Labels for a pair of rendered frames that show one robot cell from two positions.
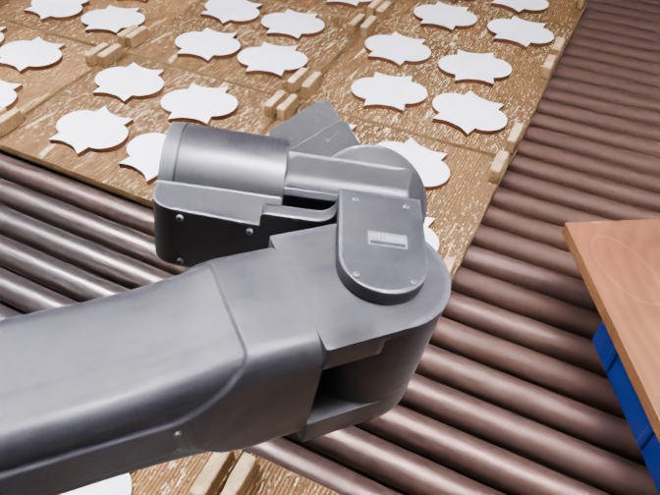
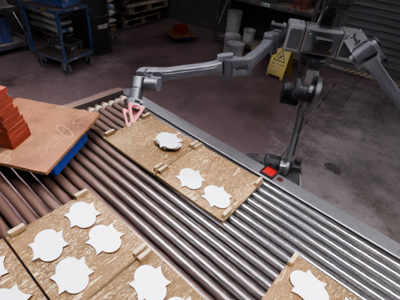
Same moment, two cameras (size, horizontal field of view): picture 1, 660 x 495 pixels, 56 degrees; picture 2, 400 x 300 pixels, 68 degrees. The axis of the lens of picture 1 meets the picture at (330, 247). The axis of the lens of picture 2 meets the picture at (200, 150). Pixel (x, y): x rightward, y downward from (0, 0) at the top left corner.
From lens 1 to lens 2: 1.45 m
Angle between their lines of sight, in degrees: 96
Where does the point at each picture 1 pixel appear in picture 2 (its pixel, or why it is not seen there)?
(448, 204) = (52, 222)
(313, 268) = (149, 69)
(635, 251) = (38, 161)
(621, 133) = not seen: outside the picture
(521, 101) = not seen: outside the picture
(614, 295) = (58, 154)
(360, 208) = (142, 70)
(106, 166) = (177, 286)
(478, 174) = (25, 233)
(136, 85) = not seen: outside the picture
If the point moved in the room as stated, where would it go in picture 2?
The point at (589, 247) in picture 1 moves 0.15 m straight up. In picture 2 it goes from (48, 165) to (40, 137)
